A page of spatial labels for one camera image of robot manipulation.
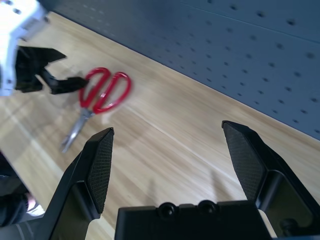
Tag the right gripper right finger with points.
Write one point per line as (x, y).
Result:
(260, 170)

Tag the dark trouser leg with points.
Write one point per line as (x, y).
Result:
(12, 200)

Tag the grey pegboard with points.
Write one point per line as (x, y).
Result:
(225, 50)

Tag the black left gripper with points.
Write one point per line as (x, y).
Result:
(27, 77)

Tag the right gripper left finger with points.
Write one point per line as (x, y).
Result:
(80, 175)

